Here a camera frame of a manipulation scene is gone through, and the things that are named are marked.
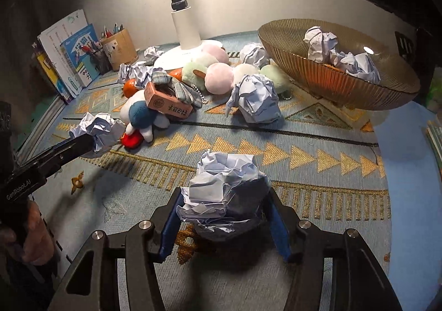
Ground white fan stand base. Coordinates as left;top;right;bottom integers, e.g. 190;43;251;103
152;0;230;70

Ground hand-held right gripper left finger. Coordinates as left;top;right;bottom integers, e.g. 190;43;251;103
52;188;189;311

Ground black mesh pen holder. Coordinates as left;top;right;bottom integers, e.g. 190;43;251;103
88;48;113;73

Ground small pink cardboard box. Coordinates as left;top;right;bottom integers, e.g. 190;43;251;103
143;81;194;121

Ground person's left hand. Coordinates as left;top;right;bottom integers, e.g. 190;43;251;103
0;202;56;266

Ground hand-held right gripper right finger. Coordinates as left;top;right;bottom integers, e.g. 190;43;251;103
264;187;403;311

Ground white and blue plush toy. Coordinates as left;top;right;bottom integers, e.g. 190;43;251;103
119;90;170;149

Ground dark chair back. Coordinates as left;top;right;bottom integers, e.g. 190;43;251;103
394;28;436;90

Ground leaning books and papers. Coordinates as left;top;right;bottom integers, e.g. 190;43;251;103
37;9;94;90

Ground plaid fabric bow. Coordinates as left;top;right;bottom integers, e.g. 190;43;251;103
150;71;204;109

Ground white paper ball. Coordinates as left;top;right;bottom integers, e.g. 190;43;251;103
303;26;339;64
330;50;382;84
69;112;127;160
175;149;272;244
143;46;165;66
226;72;284;124
117;63;156;90
238;42;272;70

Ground bunch of red pens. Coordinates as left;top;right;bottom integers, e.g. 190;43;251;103
79;43;102;55

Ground patterned woven mat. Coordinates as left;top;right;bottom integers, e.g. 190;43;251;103
14;29;392;311

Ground yellow book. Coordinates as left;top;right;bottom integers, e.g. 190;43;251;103
33;41;75;104

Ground small dango plush toy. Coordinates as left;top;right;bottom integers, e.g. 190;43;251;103
181;44;230;90

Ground stack of books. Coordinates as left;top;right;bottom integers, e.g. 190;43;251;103
425;117;442;173

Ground large dango plush toy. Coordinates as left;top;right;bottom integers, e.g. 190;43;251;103
193;62;294;101

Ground wooden pen holder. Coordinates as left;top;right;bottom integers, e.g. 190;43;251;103
100;28;139;64

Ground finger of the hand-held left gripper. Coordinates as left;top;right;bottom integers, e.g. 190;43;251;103
36;134;99;179

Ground blue book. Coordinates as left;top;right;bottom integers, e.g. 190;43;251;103
60;23;104;87

